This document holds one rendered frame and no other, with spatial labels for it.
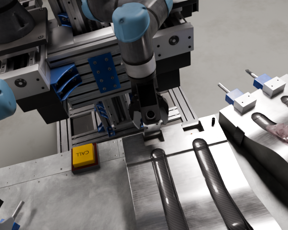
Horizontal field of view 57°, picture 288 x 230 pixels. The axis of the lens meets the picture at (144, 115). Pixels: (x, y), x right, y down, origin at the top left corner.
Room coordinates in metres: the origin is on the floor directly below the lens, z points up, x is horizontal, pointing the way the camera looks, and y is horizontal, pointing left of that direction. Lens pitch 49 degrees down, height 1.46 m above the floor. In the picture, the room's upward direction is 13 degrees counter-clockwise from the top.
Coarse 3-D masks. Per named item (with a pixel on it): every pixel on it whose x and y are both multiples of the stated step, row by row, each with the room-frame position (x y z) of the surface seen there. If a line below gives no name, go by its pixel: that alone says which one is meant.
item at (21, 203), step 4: (20, 204) 0.34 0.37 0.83; (16, 208) 0.33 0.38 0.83; (20, 208) 0.33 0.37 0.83; (16, 212) 0.32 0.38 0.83; (12, 216) 0.31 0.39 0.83; (16, 216) 0.31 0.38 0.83; (0, 220) 0.30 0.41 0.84; (16, 224) 0.29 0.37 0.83; (12, 228) 0.28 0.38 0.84; (16, 228) 0.28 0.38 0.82
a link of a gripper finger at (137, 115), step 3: (135, 111) 0.48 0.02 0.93; (138, 111) 0.48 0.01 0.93; (135, 114) 0.48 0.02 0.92; (138, 114) 0.48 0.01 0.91; (135, 117) 0.48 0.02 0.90; (138, 117) 0.48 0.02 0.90; (141, 117) 0.48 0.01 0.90; (132, 120) 0.49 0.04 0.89; (135, 120) 0.48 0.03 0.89; (138, 120) 0.48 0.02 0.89; (135, 123) 0.48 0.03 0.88; (138, 123) 0.48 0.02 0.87; (138, 126) 0.48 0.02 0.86
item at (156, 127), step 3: (159, 123) 0.48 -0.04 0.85; (144, 126) 0.48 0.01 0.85; (147, 126) 0.48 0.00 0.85; (150, 126) 0.48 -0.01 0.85; (153, 126) 0.48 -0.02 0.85; (156, 126) 0.47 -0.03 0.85; (159, 126) 0.47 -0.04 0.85; (144, 129) 0.47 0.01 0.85; (147, 129) 0.47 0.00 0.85; (150, 129) 0.47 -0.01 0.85; (153, 129) 0.47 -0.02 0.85; (156, 129) 0.46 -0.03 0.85; (159, 129) 0.46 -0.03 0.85; (144, 132) 0.46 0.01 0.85; (147, 132) 0.46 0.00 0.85; (150, 132) 0.46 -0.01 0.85; (153, 132) 0.46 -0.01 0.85
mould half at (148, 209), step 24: (216, 120) 0.42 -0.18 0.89; (168, 144) 0.38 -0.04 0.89; (216, 144) 0.35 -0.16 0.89; (144, 168) 0.33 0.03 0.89; (192, 168) 0.30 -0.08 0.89; (144, 192) 0.27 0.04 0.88; (192, 192) 0.24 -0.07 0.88; (240, 192) 0.22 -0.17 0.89; (144, 216) 0.21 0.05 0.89; (192, 216) 0.19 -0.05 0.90; (216, 216) 0.17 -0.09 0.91; (264, 216) 0.15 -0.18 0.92
